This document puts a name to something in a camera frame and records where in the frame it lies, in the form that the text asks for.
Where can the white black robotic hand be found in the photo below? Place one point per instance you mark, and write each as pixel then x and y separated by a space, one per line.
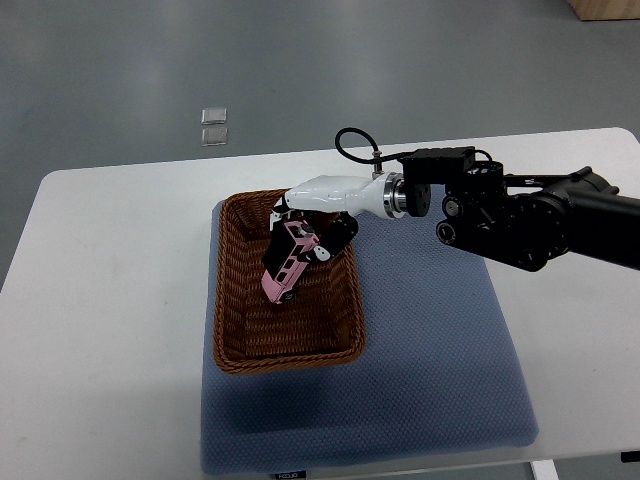
pixel 347 196

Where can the pink toy car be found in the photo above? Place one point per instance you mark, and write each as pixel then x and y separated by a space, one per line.
pixel 285 258

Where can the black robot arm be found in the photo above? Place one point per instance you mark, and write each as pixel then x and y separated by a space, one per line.
pixel 522 220

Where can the brown wicker basket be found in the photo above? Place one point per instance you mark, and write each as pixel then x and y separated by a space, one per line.
pixel 290 300

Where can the upper floor socket plate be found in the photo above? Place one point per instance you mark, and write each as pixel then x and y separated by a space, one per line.
pixel 213 115

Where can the blue grey cushion mat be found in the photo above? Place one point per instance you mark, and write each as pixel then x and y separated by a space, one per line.
pixel 397 348

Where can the wooden box corner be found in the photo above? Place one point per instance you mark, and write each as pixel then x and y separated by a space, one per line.
pixel 605 10

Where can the white table leg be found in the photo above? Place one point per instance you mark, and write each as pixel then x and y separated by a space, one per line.
pixel 544 470

